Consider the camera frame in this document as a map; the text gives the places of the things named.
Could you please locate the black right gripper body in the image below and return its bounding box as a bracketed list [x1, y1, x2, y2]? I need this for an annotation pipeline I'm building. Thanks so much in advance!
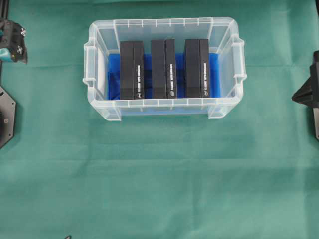
[310, 51, 319, 77]

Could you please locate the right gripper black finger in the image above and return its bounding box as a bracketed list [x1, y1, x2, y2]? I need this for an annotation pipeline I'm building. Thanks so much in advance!
[292, 76, 319, 100]
[293, 99, 319, 108]

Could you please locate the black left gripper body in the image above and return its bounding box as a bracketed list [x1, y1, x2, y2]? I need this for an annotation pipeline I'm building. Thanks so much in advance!
[0, 19, 28, 64]

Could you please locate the black box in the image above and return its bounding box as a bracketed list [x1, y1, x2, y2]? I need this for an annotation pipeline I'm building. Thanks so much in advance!
[151, 39, 177, 99]
[184, 39, 210, 98]
[120, 41, 145, 100]

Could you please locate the clear plastic storage case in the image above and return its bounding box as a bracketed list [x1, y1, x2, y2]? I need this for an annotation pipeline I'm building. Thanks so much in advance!
[83, 17, 247, 121]

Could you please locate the blue plastic liner sheet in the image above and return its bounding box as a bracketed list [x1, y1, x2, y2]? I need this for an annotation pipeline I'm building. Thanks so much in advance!
[108, 53, 221, 100]

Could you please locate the green table cloth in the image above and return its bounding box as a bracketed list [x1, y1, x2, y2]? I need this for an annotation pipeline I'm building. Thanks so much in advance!
[0, 0, 319, 239]

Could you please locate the black frame rail left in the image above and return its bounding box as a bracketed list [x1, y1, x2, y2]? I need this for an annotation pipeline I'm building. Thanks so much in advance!
[0, 0, 9, 19]

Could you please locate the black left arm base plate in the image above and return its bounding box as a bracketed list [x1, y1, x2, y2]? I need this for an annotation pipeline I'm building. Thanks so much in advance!
[0, 87, 16, 148]

